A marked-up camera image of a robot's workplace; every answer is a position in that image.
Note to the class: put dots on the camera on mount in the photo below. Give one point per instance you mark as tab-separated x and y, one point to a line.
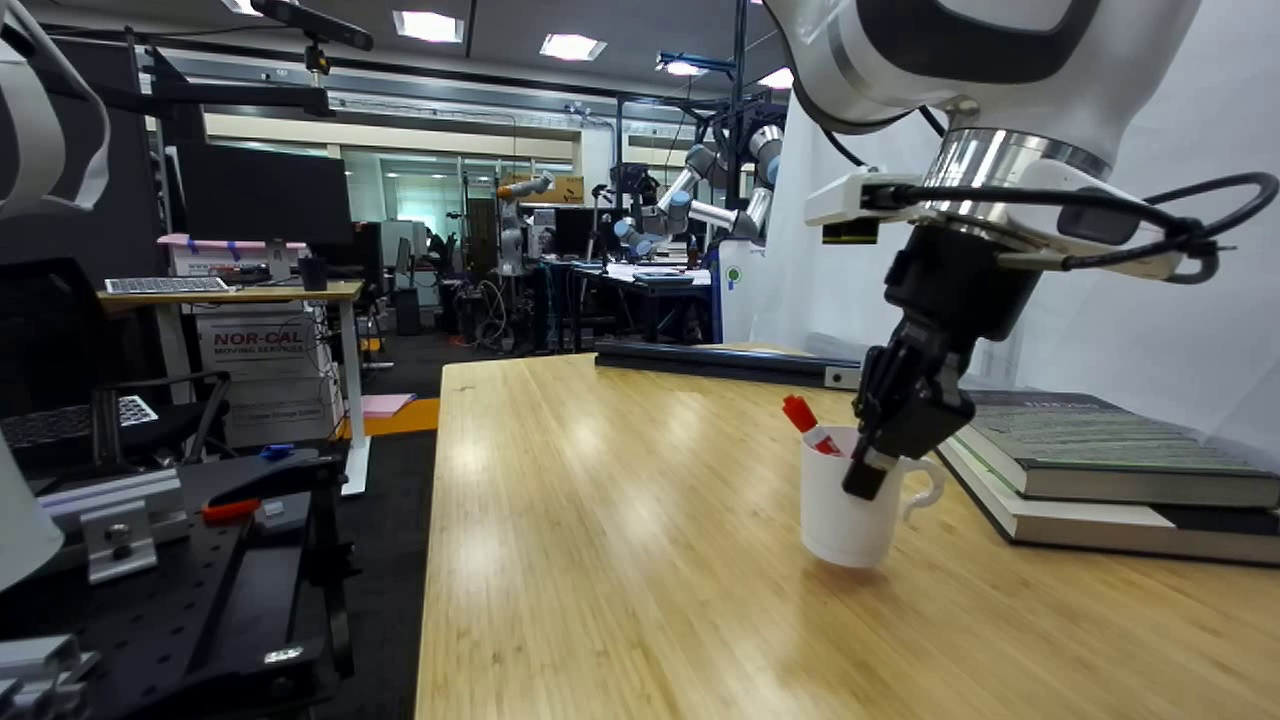
310	25

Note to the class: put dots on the black aluminium rail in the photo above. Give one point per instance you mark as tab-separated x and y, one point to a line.
720	362

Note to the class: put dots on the pink paper sheet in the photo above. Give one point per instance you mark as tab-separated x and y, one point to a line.
385	404

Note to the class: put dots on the black table with papers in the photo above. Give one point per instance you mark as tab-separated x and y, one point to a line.
650	285

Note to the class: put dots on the stack of cardboard boxes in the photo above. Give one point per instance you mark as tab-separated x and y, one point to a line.
265	370

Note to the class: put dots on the black cup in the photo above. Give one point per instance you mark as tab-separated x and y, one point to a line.
313	273

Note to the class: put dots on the dark green book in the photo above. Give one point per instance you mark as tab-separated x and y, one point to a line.
1110	445

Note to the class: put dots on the blue clip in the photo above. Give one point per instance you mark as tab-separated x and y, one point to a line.
277	451

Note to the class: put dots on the black and white book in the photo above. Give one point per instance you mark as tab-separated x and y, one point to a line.
1090	520

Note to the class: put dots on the red marker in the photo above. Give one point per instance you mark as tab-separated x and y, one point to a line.
808	422

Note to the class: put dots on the white mug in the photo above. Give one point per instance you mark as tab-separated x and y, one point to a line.
850	510

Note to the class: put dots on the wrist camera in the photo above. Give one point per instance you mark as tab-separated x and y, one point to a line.
850	200

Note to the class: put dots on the black monitor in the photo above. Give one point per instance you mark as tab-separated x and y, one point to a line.
265	195

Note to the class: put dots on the aluminium bracket piece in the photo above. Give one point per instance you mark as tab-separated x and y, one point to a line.
40	675

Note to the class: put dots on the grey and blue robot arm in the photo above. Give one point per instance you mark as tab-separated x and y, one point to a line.
700	205

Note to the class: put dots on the aluminium extrusion bar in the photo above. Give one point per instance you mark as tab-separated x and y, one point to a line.
110	492

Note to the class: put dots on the ceiling light panel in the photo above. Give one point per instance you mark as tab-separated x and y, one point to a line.
572	46
428	25

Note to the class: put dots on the pink and white box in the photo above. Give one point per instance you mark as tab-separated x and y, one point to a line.
225	255

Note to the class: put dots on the white keyboard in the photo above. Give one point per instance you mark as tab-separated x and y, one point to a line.
165	285

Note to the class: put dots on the brown cardboard box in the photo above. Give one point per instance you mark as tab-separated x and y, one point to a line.
565	188

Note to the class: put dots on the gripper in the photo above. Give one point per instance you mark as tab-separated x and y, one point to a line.
960	285

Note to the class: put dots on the black office chair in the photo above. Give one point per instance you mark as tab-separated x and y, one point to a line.
60	340

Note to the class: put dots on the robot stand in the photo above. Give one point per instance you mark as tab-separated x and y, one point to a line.
180	610

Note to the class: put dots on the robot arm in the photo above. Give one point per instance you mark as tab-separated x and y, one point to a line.
1010	70

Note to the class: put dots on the white and orange robot arm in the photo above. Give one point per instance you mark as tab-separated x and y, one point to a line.
515	215

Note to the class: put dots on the wooden standing desk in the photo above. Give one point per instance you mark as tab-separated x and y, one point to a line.
300	292

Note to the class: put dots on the aluminium angle bracket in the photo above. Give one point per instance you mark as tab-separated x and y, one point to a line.
120	540

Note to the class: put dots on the white backdrop sheet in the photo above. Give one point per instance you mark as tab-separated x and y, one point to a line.
1180	330

